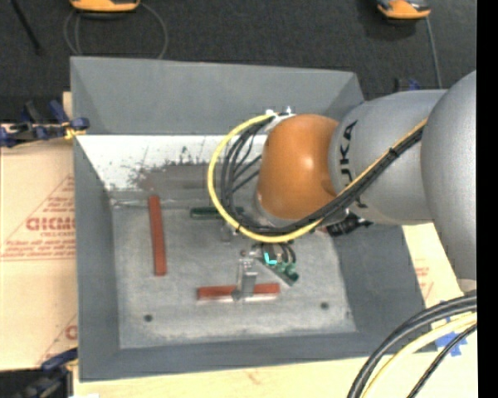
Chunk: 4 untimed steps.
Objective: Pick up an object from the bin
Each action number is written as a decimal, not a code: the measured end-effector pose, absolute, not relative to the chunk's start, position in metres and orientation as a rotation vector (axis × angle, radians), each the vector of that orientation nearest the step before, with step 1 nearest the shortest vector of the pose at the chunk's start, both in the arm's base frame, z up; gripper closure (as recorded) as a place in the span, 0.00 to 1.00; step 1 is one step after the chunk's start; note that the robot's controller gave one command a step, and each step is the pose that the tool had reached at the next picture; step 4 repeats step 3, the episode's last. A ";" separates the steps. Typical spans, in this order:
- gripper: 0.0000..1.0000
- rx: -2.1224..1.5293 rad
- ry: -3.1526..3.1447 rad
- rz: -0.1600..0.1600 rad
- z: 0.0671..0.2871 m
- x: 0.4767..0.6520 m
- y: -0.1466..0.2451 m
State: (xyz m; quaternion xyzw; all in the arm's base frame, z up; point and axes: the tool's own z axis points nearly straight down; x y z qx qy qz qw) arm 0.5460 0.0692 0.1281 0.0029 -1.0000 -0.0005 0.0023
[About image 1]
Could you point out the red-brown flat block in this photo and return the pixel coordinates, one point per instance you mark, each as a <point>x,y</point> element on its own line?
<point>157,234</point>
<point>216,292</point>

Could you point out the grey metal bin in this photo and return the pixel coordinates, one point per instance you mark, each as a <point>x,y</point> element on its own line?
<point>191,98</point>

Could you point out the dark green flat block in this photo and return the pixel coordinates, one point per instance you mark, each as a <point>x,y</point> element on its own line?
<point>205,212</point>

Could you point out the black cylinder on white bracket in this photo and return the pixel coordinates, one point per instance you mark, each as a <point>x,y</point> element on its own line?
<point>348,225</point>

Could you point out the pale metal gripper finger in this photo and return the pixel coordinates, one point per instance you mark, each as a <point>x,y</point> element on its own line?
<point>250,285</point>
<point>240,280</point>

